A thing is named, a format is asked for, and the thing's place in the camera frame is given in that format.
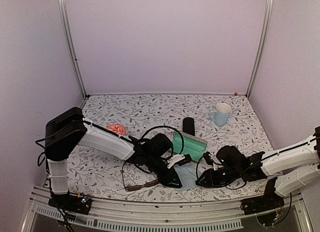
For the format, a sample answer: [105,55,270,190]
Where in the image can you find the floral tablecloth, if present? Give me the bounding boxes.
[67,94,272,202]

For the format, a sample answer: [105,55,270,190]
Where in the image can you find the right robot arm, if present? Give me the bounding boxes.
[195,127,320,210]

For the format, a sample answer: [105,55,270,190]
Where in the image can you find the right aluminium frame post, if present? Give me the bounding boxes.
[246,0,275,97]

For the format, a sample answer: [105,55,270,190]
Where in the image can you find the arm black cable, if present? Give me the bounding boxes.
[139,126,186,155]
[194,154,251,190]

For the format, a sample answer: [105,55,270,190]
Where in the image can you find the front aluminium rail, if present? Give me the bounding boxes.
[21,186,315,231]

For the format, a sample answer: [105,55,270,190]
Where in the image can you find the left aluminium frame post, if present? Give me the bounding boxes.
[57,0,88,99]

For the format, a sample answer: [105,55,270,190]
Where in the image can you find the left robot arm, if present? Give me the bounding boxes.
[35,107,182,209]

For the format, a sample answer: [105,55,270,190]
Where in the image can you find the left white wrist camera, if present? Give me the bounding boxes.
[167,154,192,168]

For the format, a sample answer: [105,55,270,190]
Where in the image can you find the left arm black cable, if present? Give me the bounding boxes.
[139,126,186,155]

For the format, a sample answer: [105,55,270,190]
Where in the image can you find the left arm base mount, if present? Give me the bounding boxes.
[48,192,92,215]

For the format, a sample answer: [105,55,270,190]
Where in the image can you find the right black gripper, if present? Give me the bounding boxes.
[196,167,241,189]

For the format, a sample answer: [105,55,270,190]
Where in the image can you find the light blue mug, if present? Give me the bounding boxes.
[209,103,232,127]

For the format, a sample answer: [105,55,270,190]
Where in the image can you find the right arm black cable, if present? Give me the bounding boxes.
[194,154,251,190]

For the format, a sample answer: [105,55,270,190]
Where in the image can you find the aluminium frame post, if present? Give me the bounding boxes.
[57,0,88,99]
[246,0,275,97]

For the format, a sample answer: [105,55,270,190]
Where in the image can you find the red patterned bowl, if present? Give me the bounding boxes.
[106,124,126,135]

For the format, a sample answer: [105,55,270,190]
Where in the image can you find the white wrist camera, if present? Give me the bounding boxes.
[167,154,192,168]
[203,152,218,170]

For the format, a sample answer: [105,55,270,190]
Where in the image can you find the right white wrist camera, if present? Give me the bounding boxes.
[203,152,218,170]

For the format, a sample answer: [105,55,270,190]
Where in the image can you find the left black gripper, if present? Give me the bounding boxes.
[145,154,183,189]

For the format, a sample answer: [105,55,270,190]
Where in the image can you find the brown sunglasses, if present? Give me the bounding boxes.
[121,163,160,192]

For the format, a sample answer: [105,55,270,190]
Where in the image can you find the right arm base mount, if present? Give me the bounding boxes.
[240,192,285,227]

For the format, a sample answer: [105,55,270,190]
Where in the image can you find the grey glasses case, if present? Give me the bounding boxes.
[172,132,208,166]

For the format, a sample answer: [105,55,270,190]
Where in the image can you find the black glasses case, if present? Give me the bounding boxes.
[182,117,196,136]

